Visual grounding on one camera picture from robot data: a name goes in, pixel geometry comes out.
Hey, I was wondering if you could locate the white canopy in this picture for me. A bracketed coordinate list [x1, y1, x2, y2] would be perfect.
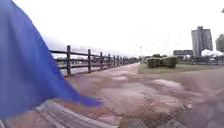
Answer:
[200, 48, 224, 58]

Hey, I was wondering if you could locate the low dark building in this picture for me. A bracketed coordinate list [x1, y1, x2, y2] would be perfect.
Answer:
[172, 49, 194, 57]

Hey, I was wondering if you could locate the blue cloth flag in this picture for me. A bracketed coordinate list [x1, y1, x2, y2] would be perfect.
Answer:
[0, 0, 103, 121]

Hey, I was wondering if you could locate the reddish stone path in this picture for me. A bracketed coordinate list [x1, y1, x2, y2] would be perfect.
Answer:
[0, 63, 224, 128]

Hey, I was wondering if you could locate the grass strip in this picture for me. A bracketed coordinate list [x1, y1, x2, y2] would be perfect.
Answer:
[137, 63, 224, 75]

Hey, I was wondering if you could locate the trimmed green hedge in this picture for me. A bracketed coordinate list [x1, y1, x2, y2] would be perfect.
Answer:
[145, 55, 179, 69]

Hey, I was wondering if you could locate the dark wooden rail fence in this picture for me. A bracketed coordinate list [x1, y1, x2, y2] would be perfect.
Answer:
[49, 44, 140, 77]

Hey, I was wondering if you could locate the tall grey building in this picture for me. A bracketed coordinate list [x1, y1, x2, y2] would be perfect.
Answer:
[190, 25, 214, 58]

